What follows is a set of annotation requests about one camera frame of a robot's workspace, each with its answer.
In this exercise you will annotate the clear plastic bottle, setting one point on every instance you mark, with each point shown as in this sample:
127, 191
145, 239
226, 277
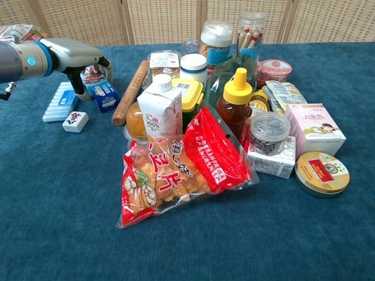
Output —
190, 47

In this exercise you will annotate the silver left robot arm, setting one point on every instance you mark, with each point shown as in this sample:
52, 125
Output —
20, 60

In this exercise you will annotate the brown cork roll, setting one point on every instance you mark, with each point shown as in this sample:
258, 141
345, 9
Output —
130, 92

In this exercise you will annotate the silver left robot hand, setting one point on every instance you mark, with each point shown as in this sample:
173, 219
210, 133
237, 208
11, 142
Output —
76, 55

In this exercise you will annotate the round gold tin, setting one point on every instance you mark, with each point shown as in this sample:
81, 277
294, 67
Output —
322, 174

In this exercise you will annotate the small white carton box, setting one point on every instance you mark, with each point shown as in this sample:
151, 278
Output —
274, 165

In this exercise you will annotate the white juice carton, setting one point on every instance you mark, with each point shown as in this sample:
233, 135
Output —
159, 109

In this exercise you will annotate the white jar with blue stripe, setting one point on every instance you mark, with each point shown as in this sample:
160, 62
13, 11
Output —
193, 68

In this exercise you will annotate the pink paper box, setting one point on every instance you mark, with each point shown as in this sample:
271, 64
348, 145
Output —
316, 126

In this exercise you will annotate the clear round tub dark contents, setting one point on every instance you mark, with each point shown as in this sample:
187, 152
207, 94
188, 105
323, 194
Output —
268, 134

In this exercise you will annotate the blue velvet tablecloth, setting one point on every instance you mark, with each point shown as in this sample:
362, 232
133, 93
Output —
58, 205

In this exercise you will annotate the small honey jar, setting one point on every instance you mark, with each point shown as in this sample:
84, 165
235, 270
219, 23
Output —
259, 102

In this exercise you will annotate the clear bag of snacks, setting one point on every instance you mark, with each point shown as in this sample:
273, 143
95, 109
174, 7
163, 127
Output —
17, 30

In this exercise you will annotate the white mahjong tile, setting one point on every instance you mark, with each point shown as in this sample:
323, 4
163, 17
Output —
75, 121

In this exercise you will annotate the green container with yellow lid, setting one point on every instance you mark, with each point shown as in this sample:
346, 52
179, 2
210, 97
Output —
192, 96

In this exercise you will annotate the orange jelly cup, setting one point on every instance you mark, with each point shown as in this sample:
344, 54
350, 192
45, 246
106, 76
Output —
135, 120

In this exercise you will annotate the green transparent plastic bag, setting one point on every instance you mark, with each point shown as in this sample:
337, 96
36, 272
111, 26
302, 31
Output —
218, 79

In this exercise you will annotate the light blue ribbed pack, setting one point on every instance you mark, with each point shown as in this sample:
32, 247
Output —
55, 108

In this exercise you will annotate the clear biscuit stick jar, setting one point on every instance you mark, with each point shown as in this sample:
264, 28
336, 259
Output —
251, 35

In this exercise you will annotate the woven folding screen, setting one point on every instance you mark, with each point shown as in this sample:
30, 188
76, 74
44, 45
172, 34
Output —
164, 20

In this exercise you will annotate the honey bottle with yellow cap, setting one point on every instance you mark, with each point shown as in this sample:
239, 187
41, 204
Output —
235, 105

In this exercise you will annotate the red chips bag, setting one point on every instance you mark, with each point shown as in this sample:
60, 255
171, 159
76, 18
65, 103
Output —
211, 149

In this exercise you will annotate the clear snack jar white lid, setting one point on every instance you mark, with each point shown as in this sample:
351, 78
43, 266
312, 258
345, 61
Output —
216, 41

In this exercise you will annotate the clear wrapped bread pack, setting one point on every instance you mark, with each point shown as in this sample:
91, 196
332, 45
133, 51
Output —
164, 63

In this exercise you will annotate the pink sealed cup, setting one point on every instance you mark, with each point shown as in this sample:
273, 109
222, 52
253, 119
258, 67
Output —
275, 70

